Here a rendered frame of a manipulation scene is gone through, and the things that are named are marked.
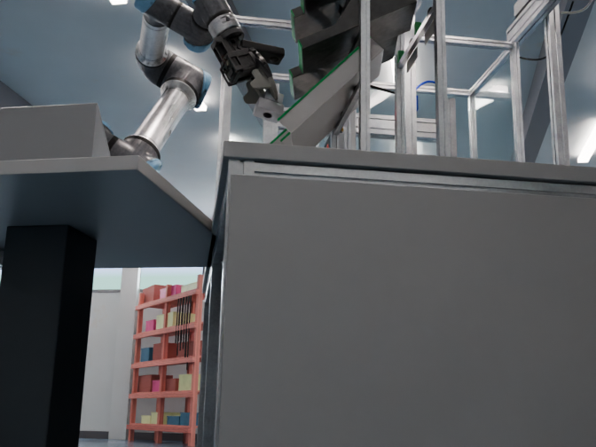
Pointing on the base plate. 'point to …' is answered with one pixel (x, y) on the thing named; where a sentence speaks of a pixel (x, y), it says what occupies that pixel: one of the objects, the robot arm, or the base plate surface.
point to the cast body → (269, 106)
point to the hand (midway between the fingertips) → (273, 100)
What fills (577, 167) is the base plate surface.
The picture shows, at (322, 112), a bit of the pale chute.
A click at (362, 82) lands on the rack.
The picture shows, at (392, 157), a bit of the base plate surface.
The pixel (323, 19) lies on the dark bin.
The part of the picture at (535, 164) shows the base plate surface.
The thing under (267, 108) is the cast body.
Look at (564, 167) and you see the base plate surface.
